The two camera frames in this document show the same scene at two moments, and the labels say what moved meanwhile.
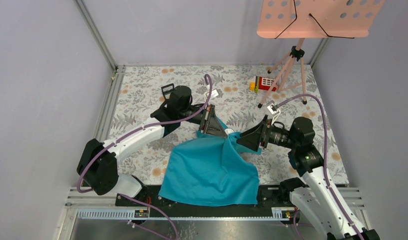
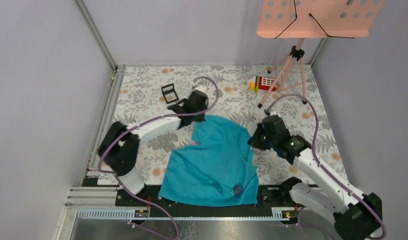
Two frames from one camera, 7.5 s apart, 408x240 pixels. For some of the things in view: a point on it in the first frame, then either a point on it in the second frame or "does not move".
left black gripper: (211, 126) to (200, 118)
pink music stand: (311, 19) does not move
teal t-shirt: (212, 170) does not move
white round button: (229, 130) to (238, 189)
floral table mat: (246, 94) does not move
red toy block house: (262, 83) does not move
